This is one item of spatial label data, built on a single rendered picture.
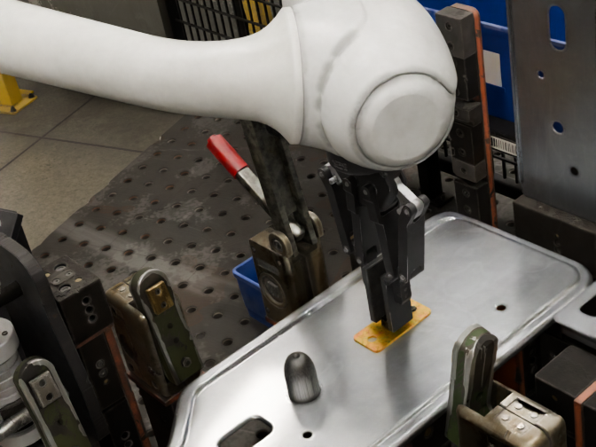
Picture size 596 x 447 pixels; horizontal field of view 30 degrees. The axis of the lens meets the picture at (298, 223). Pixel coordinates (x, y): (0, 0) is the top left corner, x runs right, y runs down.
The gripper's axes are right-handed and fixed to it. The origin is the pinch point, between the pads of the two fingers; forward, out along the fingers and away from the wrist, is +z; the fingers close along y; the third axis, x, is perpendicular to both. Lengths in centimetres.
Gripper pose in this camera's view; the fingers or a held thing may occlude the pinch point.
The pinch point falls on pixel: (388, 294)
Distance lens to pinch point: 114.3
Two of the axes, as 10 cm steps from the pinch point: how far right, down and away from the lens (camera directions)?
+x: 7.4, -4.7, 4.8
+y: 6.5, 3.3, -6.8
